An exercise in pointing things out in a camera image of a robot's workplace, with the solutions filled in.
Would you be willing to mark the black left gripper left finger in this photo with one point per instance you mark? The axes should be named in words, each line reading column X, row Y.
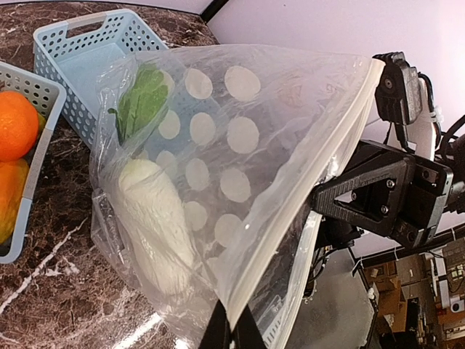
column 218, row 332

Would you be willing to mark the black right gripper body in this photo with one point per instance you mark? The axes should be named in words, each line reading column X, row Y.
column 388, row 192

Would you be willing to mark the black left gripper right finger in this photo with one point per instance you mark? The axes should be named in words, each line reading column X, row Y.
column 246, row 334

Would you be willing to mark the white toy radish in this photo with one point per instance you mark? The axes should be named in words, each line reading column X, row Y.
column 149, row 206

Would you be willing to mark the clear dotted zip top bag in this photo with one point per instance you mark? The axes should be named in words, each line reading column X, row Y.
column 250, row 130

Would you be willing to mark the orange toy fruit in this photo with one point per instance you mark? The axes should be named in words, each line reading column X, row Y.
column 19, row 125

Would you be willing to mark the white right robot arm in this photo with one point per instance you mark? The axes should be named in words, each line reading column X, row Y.
column 451, row 154

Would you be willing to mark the orange toy carrot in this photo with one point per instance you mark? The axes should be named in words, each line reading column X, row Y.
column 13, row 178

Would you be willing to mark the large blue perforated basket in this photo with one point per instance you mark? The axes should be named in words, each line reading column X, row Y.
column 75, row 52

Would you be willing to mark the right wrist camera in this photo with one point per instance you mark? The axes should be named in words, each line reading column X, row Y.
column 402, row 94

